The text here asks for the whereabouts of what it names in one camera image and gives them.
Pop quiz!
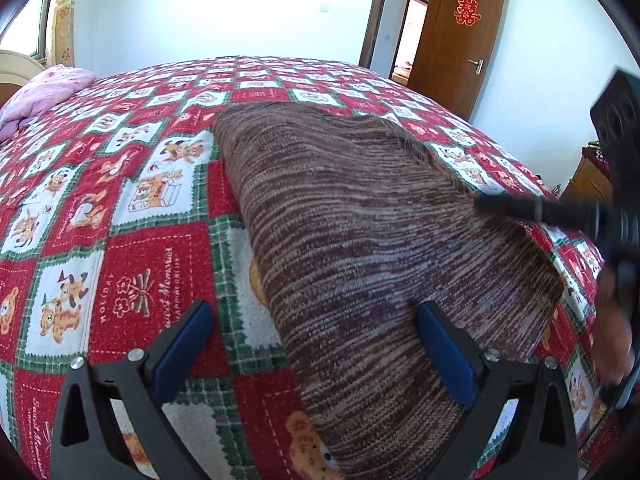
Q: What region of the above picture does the window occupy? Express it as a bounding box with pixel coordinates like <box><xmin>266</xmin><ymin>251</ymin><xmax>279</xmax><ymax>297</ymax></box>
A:
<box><xmin>0</xmin><ymin>0</ymin><xmax>56</xmax><ymax>58</ymax></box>

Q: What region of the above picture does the beige patterned curtain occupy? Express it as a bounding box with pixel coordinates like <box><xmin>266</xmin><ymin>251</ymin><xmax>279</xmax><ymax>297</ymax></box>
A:
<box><xmin>47</xmin><ymin>0</ymin><xmax>76</xmax><ymax>68</ymax></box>

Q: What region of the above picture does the person's right hand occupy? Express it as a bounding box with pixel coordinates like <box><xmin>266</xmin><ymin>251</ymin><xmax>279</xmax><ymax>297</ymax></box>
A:
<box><xmin>591</xmin><ymin>260</ymin><xmax>635</xmax><ymax>388</ymax></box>

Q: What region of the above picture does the red paper door decoration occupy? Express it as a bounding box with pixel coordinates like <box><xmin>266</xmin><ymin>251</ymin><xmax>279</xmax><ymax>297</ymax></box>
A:
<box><xmin>453</xmin><ymin>0</ymin><xmax>478</xmax><ymax>26</ymax></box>

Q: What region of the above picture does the brown knitted sweater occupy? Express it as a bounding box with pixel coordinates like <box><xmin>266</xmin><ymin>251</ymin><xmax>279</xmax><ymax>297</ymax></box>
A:
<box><xmin>214</xmin><ymin>102</ymin><xmax>566</xmax><ymax>480</ymax></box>

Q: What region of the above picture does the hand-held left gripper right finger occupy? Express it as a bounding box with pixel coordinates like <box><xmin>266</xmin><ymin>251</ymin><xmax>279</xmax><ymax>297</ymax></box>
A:
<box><xmin>412</xmin><ymin>300</ymin><xmax>581</xmax><ymax>480</ymax></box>

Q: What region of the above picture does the wooden bed headboard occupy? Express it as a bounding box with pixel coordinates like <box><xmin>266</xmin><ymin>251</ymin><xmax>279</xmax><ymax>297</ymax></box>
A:
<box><xmin>0</xmin><ymin>50</ymin><xmax>48</xmax><ymax>106</ymax></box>

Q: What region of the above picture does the pile of colourful clothes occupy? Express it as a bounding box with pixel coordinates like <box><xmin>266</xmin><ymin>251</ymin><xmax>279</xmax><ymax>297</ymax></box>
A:
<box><xmin>582</xmin><ymin>141</ymin><xmax>610</xmax><ymax>165</ymax></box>

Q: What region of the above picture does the brown door frame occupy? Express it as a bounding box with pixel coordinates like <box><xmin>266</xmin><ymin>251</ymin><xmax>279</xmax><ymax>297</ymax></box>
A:
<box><xmin>359</xmin><ymin>0</ymin><xmax>448</xmax><ymax>83</ymax></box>

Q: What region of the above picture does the wooden cabinet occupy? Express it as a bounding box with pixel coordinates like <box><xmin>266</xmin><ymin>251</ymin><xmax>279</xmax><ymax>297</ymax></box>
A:
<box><xmin>560</xmin><ymin>152</ymin><xmax>613</xmax><ymax>211</ymax></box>

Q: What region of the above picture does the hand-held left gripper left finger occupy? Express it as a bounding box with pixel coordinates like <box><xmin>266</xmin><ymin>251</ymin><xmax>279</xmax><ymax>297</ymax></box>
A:
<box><xmin>50</xmin><ymin>300</ymin><xmax>216</xmax><ymax>480</ymax></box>

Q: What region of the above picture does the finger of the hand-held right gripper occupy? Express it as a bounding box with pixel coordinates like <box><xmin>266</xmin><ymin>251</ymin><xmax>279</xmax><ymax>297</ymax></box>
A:
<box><xmin>475</xmin><ymin>194</ymin><xmax>608</xmax><ymax>227</ymax></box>

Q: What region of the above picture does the brown wooden door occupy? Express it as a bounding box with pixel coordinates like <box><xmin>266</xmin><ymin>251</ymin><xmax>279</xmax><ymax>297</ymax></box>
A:
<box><xmin>407</xmin><ymin>0</ymin><xmax>507</xmax><ymax>121</ymax></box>

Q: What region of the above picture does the pink pillow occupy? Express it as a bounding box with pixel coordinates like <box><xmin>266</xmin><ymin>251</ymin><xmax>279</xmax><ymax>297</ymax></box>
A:
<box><xmin>0</xmin><ymin>66</ymin><xmax>98</xmax><ymax>133</ymax></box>

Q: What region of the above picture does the red printed bedspread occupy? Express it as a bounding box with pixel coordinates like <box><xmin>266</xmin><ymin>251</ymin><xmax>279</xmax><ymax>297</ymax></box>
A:
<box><xmin>0</xmin><ymin>55</ymin><xmax>626</xmax><ymax>480</ymax></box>

